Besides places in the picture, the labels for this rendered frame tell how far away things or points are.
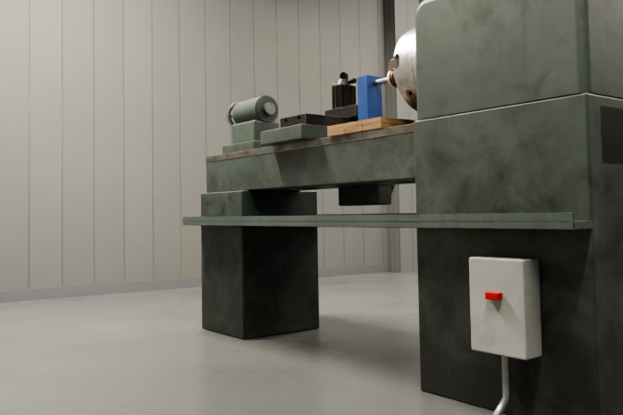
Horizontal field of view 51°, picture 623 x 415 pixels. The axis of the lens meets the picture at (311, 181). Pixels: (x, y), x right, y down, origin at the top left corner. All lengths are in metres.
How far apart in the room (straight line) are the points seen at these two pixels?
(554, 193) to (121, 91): 3.89
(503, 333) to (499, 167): 0.46
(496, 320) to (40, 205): 3.71
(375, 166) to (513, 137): 0.62
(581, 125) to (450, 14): 0.57
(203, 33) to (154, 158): 1.11
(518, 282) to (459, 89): 0.61
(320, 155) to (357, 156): 0.22
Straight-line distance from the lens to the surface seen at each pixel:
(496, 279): 1.86
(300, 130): 2.61
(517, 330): 1.84
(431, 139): 2.10
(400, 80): 2.33
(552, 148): 1.84
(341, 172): 2.50
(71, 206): 5.02
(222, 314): 3.22
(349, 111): 2.79
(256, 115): 3.20
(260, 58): 5.69
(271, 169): 2.88
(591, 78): 1.84
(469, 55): 2.04
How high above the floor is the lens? 0.57
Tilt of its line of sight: 3 degrees up
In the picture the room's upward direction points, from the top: 1 degrees counter-clockwise
